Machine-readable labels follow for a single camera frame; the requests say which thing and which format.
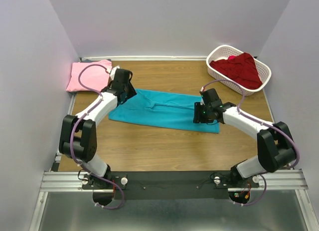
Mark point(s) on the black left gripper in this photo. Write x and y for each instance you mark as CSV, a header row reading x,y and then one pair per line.
x,y
132,92

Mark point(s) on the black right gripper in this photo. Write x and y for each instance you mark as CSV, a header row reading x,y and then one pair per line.
x,y
197,115

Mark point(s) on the teal t-shirt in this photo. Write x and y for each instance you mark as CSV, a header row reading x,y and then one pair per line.
x,y
162,109

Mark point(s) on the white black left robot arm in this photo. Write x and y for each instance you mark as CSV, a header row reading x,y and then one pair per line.
x,y
78,138

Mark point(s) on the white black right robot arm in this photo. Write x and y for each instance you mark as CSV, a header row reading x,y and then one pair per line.
x,y
275,146

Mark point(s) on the folded pink t-shirt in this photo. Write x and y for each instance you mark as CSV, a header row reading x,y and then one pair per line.
x,y
94,77

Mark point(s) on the dark folded t-shirt underneath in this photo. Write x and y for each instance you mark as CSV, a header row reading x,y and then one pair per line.
x,y
96,61

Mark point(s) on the white plastic laundry basket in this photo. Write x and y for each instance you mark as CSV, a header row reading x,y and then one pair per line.
x,y
223,52

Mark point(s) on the dark red t-shirt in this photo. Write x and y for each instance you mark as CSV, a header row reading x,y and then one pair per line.
x,y
241,69

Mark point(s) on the magenta garment in basket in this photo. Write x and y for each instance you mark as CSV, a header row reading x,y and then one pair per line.
x,y
231,57

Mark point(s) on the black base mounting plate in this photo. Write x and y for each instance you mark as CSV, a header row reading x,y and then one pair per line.
x,y
169,185

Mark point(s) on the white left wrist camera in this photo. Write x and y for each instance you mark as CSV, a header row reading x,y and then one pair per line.
x,y
112,72

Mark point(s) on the aluminium table frame rail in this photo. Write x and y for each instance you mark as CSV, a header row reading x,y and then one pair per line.
x,y
71,182

